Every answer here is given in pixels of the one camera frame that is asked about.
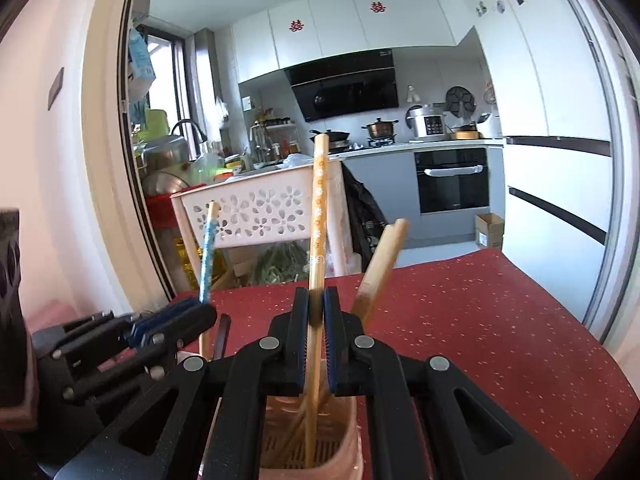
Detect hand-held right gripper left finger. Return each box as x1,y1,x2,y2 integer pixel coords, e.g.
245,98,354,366
60,287,311,480

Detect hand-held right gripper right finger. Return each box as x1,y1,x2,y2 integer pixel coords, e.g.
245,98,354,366
323,287,573,480

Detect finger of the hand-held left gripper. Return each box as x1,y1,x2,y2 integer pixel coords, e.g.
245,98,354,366
50,297,202,362
64,304,219,407

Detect blue dotted chopstick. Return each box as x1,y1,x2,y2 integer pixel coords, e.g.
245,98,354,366
198,201,222,358

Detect pink cutlery holder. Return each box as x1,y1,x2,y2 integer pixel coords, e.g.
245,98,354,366
257,390,362,480

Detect patterned wooden chopstick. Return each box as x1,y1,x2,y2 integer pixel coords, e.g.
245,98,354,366
306,131,331,468

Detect yellow cooking oil bottle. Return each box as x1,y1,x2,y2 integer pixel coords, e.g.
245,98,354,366
172,237,227,291

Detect cardboard box under cart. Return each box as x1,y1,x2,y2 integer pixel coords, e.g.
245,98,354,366
225,255,262,287

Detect bagged green vegetables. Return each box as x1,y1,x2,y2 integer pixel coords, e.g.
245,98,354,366
250,242,311,287

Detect red plastic crate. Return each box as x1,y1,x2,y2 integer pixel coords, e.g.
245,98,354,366
146,195,176,231

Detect steel pot lid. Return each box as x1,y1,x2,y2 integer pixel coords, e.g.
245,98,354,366
142,170,194,196

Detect white flower-cutout basket cart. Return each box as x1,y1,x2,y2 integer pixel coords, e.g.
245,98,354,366
170,157,351,291

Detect black garment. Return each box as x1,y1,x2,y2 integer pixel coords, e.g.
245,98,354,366
342,162,389,272

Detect grey kitchen base cabinet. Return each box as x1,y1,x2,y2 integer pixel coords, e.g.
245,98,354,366
340,142,506,249

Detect large steel pot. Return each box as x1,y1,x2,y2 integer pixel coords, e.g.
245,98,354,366
136,135,194,171

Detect curved kitchen faucet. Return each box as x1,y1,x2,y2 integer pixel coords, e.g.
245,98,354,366
170,120,209,159

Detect small open cardboard box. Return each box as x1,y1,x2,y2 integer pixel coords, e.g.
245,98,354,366
475,212,505,250

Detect green plastic container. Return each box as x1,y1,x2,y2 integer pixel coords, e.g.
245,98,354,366
145,109,171,136

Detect black built-in oven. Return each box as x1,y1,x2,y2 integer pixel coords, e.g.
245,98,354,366
414,147,490,216

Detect white spice rack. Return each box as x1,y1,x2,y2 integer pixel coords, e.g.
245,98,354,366
249,117,301,161

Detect black wok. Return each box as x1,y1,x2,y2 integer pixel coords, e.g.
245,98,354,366
310,129,351,144

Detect steel pot with lid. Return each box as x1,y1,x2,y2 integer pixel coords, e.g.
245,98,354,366
361,117,399,140

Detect silver electric pressure cooker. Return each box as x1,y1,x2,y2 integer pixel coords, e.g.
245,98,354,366
406,104,449,141

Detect black range hood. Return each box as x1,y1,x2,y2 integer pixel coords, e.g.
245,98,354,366
284,49,399,123

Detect blue hanging package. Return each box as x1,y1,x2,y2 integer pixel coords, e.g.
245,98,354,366
127,27,156,81

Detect black round multi-hole pan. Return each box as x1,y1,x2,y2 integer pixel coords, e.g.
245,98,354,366
445,86,479,116

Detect white refrigerator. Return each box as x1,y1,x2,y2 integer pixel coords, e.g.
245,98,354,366
452,0,614,322

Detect dark wall switch plate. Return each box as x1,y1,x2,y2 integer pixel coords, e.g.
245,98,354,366
47,67,65,111

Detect white wall cabinets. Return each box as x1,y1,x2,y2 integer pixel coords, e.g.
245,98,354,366
232,0,476,84

